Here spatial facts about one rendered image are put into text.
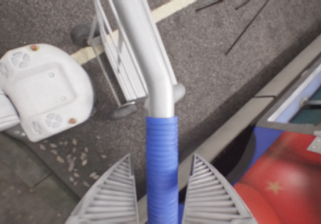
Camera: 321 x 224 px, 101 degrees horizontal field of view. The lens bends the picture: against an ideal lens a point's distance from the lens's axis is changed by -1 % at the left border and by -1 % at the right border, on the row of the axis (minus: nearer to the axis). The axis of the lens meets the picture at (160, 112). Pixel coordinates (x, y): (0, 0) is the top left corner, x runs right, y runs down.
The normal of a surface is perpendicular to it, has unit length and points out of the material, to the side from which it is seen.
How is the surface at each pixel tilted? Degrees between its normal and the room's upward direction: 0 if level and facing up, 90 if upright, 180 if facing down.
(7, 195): 8
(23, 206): 9
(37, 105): 0
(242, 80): 0
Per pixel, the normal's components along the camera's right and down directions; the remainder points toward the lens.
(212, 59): 0.31, 0.06
